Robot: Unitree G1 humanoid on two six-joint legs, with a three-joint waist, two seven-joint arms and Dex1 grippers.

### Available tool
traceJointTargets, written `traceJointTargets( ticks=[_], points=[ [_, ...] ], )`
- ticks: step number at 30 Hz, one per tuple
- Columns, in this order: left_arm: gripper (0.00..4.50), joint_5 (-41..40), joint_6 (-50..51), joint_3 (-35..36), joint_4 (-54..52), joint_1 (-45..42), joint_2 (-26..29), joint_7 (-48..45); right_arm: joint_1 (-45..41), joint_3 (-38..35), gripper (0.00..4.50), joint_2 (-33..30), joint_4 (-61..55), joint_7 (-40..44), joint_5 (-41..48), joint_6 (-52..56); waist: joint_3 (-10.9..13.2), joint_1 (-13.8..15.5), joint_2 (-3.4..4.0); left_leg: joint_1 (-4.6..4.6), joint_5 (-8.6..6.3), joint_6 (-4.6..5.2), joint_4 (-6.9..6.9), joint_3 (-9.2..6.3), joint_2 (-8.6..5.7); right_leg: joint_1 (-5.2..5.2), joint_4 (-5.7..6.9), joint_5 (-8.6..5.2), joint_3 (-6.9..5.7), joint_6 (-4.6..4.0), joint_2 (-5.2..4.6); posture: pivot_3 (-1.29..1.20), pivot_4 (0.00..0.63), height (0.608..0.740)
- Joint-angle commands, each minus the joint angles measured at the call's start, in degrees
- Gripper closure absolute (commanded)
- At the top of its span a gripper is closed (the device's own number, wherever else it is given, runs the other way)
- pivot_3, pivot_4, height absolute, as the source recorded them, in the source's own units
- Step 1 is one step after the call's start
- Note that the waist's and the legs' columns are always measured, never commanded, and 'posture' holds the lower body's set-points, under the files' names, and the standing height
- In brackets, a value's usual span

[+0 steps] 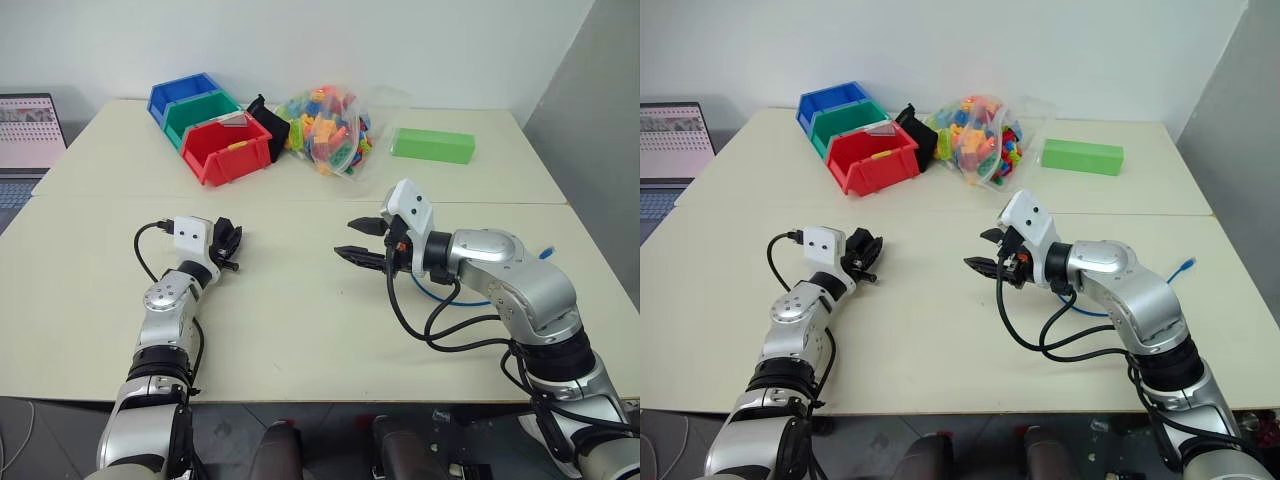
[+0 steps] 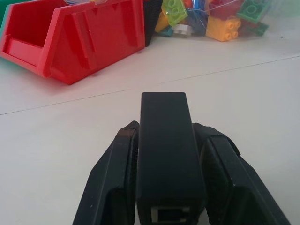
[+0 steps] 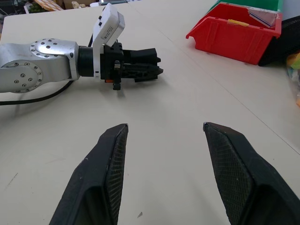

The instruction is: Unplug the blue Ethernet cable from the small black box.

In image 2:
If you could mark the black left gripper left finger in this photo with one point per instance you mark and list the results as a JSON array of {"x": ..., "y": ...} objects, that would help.
[{"x": 103, "y": 178}]

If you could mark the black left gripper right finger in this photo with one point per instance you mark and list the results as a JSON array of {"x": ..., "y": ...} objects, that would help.
[{"x": 234, "y": 182}]

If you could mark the small black box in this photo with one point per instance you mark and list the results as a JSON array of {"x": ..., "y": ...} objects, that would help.
[{"x": 167, "y": 150}]

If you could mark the red plastic storage bin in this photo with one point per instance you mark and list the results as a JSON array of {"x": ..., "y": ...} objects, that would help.
[{"x": 70, "y": 39}]

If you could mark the orange toy brick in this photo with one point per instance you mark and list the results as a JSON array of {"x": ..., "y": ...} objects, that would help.
[{"x": 223, "y": 27}]

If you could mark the teal toy brick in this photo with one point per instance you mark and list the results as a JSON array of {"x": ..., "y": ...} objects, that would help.
[{"x": 167, "y": 31}]

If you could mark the white toy brick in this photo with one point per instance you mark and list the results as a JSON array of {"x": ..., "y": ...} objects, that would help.
[{"x": 184, "y": 30}]

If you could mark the yellow toy brick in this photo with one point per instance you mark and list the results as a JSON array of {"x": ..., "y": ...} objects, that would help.
[{"x": 161, "y": 22}]

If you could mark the clear bag of toy bricks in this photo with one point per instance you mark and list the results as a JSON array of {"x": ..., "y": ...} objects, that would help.
[{"x": 211, "y": 16}]

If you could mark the lime green toy brick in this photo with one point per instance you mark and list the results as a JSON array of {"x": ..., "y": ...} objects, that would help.
[{"x": 174, "y": 11}]

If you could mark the green plastic storage bin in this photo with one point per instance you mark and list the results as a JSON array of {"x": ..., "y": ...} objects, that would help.
[{"x": 3, "y": 14}]

